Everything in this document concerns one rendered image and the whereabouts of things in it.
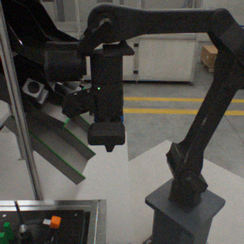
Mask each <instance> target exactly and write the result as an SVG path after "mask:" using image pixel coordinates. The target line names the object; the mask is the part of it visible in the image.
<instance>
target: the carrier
mask: <svg viewBox="0 0 244 244"><path fill-rule="evenodd" d="M14 203H15V206H16V210H17V211H5V210H1V211H0V244H80V243H81V236H82V229H83V222H84V221H83V219H84V210H25V211H20V208H19V205H18V203H17V200H16V199H15V200H14ZM53 216H56V217H61V221H60V225H59V227H58V228H56V229H55V233H54V235H53V238H52V240H51V242H46V239H47V234H48V232H49V230H50V227H49V226H46V225H43V222H44V218H45V219H49V220H51V219H52V217H53Z"/></svg>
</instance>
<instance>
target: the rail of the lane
mask: <svg viewBox="0 0 244 244"><path fill-rule="evenodd" d="M107 226H108V218H107V200H106V199H93V200H92V204H91V212H90V221H89V229H88V238H87V237H84V238H83V244H106V243H107Z"/></svg>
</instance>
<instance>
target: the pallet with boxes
mask: <svg viewBox="0 0 244 244"><path fill-rule="evenodd" d="M217 51H218V50H217V49H216V48H215V47H214V46H203V48H202V54H201V58H200V64H203V68H205V69H207V72H211V73H213V72H214V66H215V59H216V56H217Z"/></svg>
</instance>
